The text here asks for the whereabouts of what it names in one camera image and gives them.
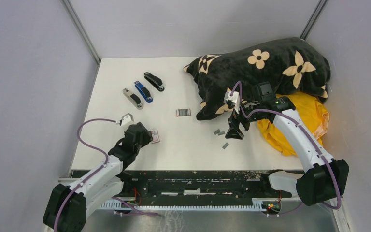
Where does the white slotted cable duct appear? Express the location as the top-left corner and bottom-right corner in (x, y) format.
(98, 199), (279, 213)

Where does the black floral plush pillow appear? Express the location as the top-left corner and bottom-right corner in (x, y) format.
(184, 37), (331, 121)

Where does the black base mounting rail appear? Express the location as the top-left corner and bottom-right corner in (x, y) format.
(117, 170), (294, 206)

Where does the beige stapler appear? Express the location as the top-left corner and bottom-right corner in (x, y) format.
(122, 88), (143, 110)

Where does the blue stapler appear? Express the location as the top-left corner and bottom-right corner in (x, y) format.
(134, 81), (153, 103)

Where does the black stapler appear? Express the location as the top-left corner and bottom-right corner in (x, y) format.
(144, 72), (165, 92)

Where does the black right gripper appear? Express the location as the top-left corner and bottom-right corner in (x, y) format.
(225, 99), (267, 140)

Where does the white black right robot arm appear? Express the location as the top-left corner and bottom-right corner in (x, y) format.
(224, 81), (349, 210)

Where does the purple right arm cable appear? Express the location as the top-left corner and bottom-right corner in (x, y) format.
(230, 81), (342, 216)

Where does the staple box with staples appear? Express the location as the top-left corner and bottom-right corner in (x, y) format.
(176, 108), (191, 117)

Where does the yellow crumpled cloth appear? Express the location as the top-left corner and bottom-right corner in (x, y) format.
(257, 92), (329, 157)

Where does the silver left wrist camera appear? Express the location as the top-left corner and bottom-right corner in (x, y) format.
(116, 113), (135, 127)

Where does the red white staple box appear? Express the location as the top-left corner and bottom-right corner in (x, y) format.
(151, 129), (160, 144)

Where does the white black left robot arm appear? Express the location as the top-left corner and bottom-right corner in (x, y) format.
(43, 122), (153, 232)

